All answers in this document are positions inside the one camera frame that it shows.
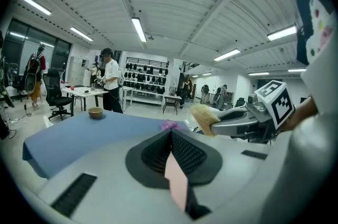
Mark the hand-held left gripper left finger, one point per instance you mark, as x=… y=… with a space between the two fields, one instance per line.
x=153 y=157

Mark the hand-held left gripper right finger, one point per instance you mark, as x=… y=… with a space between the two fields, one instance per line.
x=192 y=157

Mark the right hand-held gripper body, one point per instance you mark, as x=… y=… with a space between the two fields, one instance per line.
x=282 y=109

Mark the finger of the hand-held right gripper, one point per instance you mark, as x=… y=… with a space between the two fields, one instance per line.
x=235 y=114
x=232 y=126

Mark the yellow sponge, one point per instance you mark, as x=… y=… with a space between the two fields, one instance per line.
x=204 y=120

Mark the big pink plate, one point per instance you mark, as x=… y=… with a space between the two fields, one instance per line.
x=177 y=180

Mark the person's right forearm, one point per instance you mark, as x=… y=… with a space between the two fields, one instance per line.
x=303 y=114

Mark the black office chair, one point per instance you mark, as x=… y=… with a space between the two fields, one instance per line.
x=239 y=102
x=54 y=85

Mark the purple cloth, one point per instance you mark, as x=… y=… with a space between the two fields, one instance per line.
x=171 y=125

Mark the person's white trousers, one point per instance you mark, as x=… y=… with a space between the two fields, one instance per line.
x=322 y=91

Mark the small dark table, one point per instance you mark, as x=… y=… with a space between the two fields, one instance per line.
x=171 y=97

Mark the blue tablecloth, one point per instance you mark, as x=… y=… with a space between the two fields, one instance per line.
x=92 y=135

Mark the dark staircase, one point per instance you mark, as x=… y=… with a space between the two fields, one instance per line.
x=191 y=65

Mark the brown bowl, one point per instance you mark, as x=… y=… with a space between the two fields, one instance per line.
x=95 y=113

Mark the white work table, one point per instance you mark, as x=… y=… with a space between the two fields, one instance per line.
x=127 y=88
x=79 y=92

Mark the rack of black helmets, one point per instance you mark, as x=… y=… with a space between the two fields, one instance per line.
x=145 y=77

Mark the person's black top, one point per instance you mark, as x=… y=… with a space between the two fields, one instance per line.
x=303 y=19

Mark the grey locker cabinet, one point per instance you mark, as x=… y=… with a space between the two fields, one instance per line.
x=78 y=69

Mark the large dark window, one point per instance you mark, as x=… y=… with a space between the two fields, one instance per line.
x=16 y=51

